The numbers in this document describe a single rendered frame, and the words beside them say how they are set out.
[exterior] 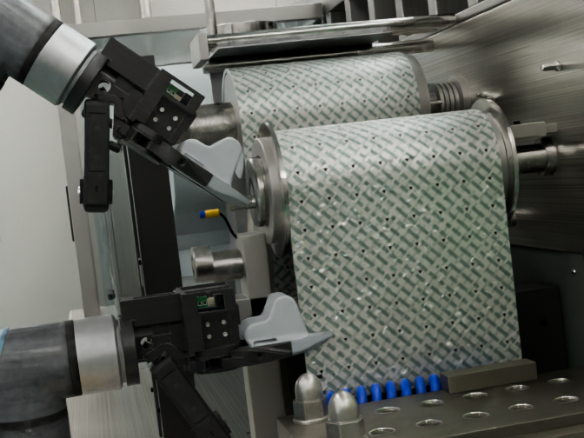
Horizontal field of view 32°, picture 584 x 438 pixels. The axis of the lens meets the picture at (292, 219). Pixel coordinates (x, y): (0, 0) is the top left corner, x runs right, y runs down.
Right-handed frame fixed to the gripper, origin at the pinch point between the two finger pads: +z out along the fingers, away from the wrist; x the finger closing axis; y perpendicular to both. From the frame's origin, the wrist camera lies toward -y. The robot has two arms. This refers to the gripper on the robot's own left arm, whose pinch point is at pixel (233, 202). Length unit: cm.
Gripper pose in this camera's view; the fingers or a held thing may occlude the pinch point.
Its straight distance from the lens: 105.9
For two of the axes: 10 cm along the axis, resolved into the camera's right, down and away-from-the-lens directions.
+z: 8.2, 5.4, 1.9
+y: 5.3, -8.4, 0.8
